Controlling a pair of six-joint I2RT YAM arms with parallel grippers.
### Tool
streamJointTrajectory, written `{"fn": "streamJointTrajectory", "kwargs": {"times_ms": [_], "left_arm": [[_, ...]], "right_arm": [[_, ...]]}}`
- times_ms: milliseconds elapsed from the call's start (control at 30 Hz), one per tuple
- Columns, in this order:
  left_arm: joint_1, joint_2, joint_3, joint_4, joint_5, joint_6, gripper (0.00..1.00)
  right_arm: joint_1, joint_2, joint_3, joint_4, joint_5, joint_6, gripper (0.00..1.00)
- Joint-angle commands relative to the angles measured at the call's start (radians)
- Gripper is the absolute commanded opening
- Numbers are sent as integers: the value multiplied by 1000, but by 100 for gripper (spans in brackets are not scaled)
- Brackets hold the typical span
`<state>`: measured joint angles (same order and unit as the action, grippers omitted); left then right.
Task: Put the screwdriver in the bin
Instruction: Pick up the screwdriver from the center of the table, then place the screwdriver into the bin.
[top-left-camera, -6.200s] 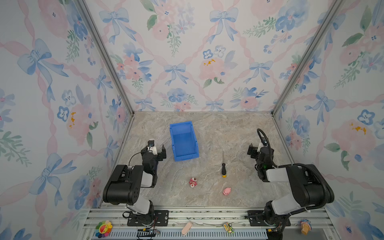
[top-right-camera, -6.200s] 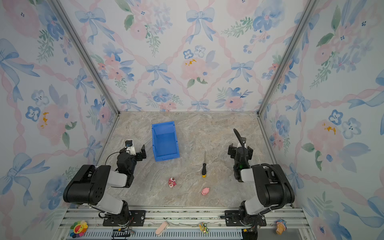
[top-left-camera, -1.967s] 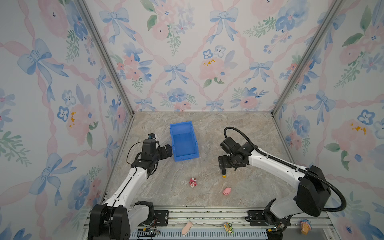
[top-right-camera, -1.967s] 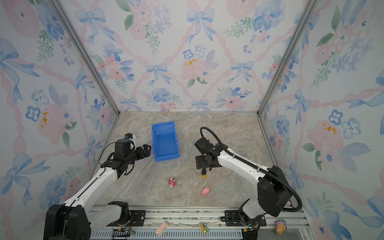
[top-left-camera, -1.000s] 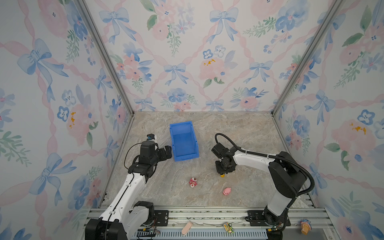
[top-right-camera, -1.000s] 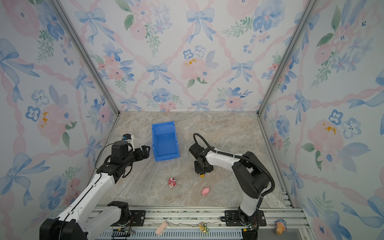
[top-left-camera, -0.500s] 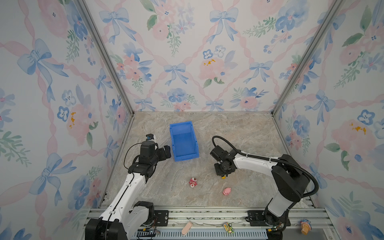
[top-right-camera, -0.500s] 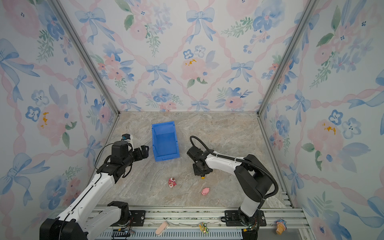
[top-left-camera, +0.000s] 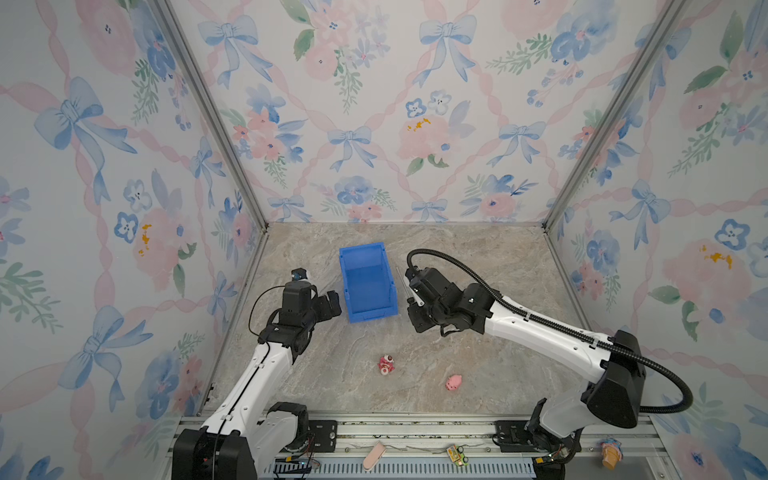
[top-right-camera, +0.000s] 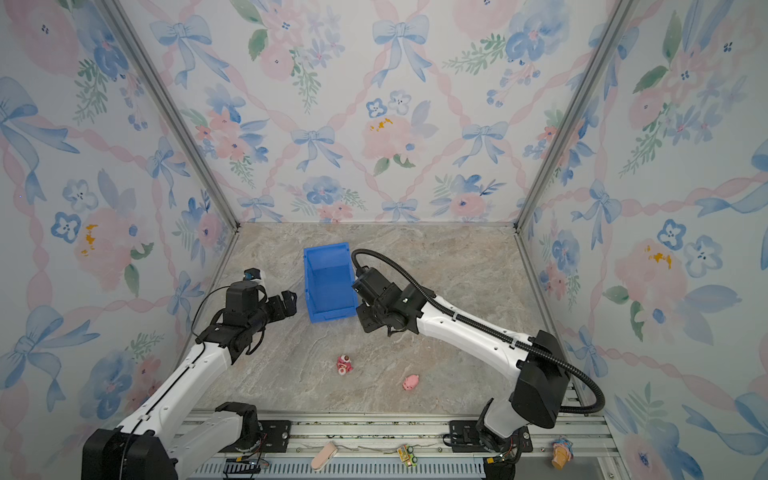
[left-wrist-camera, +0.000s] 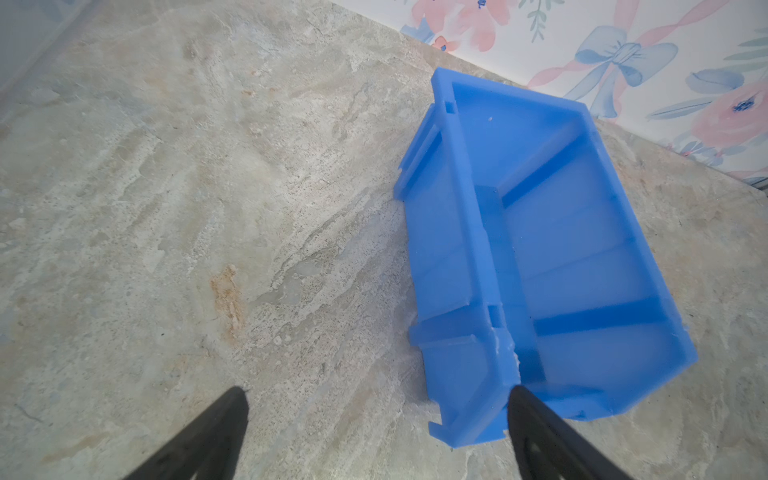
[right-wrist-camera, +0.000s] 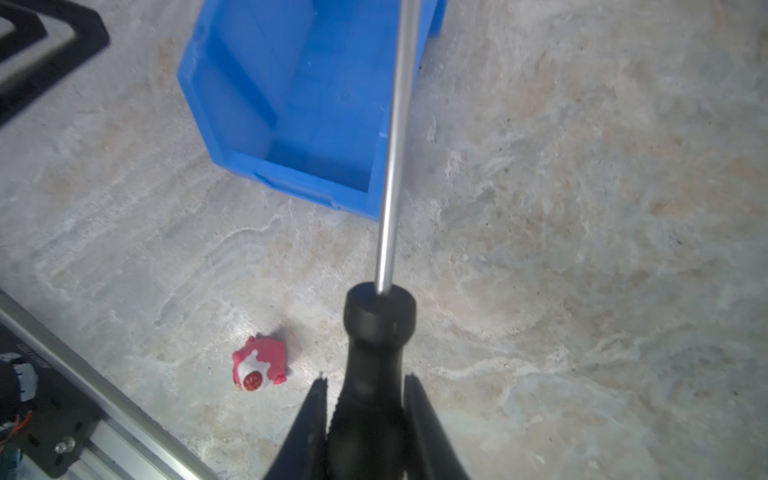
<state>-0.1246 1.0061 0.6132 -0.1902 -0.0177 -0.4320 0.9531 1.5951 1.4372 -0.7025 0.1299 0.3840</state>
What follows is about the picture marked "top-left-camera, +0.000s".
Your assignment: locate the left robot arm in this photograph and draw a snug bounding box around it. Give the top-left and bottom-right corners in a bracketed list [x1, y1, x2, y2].
[171, 279, 342, 479]

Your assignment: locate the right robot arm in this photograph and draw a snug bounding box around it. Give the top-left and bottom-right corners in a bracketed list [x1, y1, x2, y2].
[404, 267, 646, 457]

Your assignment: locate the blue plastic bin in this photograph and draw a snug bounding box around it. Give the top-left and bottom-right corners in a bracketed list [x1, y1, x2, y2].
[339, 242, 398, 323]

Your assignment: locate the red white small toy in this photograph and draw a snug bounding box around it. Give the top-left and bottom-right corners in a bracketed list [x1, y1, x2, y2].
[378, 355, 394, 375]

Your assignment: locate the pink pig toy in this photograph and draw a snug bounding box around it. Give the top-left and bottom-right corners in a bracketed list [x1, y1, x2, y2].
[445, 374, 463, 391]

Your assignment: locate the green yellow small toy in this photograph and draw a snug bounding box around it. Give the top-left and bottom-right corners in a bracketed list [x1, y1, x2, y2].
[446, 445, 468, 467]

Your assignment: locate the pink oblong toy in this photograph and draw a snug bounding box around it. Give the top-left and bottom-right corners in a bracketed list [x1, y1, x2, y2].
[362, 442, 387, 471]

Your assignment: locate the orange blue figure toy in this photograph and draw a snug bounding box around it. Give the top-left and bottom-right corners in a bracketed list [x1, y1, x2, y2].
[600, 438, 623, 470]

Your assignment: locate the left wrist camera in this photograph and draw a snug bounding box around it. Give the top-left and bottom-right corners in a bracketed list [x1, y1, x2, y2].
[291, 268, 308, 281]

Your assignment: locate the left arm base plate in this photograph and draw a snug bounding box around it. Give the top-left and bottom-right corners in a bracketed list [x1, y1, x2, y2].
[281, 420, 338, 455]

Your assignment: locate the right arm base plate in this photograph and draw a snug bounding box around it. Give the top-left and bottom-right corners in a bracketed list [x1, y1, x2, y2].
[491, 420, 580, 455]

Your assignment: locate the aluminium rail base frame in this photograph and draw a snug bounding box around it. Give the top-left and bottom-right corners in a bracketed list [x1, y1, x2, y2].
[269, 412, 681, 479]

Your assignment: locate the black corrugated cable conduit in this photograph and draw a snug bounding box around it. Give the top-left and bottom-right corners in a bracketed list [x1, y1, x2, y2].
[406, 248, 695, 415]

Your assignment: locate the left corner aluminium post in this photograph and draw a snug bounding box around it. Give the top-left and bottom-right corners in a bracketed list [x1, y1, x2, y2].
[148, 0, 268, 233]

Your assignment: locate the corner aluminium post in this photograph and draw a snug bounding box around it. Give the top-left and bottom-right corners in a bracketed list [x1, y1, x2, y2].
[148, 0, 268, 233]
[542, 0, 688, 234]

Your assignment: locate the right corner aluminium post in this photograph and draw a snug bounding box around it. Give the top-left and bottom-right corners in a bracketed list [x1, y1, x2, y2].
[542, 0, 688, 234]

